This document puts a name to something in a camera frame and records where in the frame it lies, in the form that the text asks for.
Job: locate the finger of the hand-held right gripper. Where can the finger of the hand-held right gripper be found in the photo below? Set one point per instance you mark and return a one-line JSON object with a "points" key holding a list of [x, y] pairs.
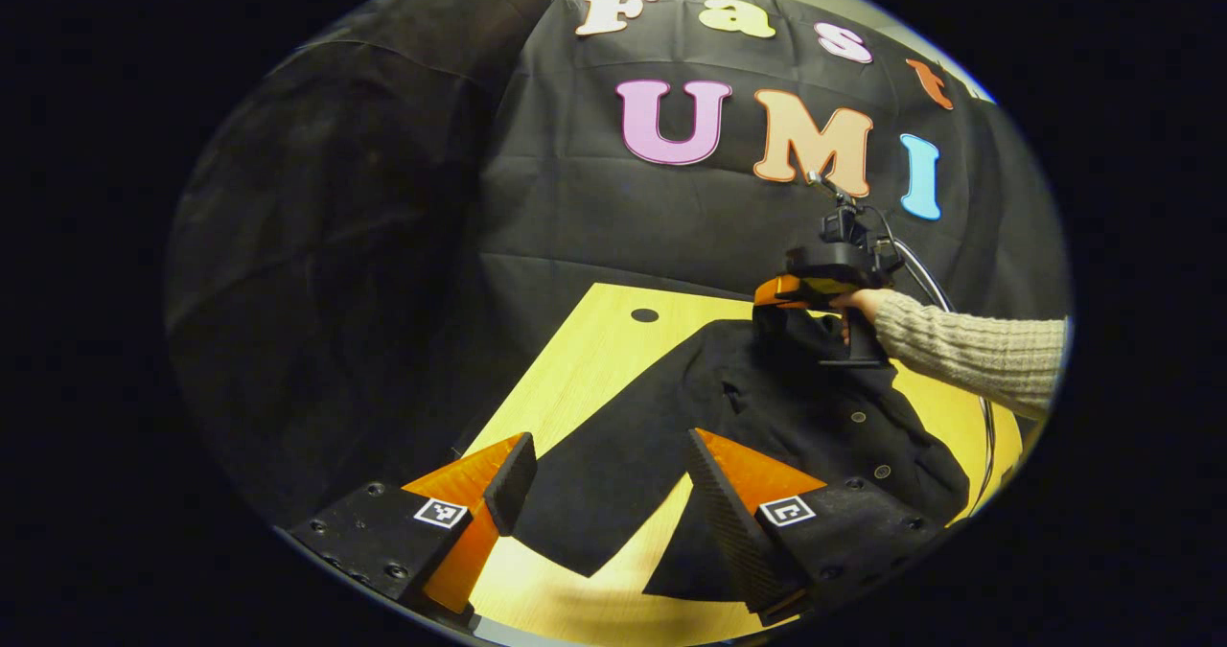
{"points": [[776, 292]]}

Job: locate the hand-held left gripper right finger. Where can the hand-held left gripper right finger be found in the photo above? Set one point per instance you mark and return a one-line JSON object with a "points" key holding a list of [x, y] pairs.
{"points": [[733, 532]]}

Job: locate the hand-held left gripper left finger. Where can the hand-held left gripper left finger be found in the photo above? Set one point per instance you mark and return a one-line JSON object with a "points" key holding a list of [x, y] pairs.
{"points": [[513, 484]]}

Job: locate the black buttoned garment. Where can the black buttoned garment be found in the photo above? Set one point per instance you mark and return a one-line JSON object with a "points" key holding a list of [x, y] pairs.
{"points": [[767, 407]]}

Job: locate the black round table grommet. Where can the black round table grommet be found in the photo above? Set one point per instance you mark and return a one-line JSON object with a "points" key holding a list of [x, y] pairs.
{"points": [[644, 314]]}

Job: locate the black backdrop cloth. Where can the black backdrop cloth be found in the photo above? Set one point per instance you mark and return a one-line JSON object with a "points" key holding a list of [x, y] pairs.
{"points": [[575, 225]]}

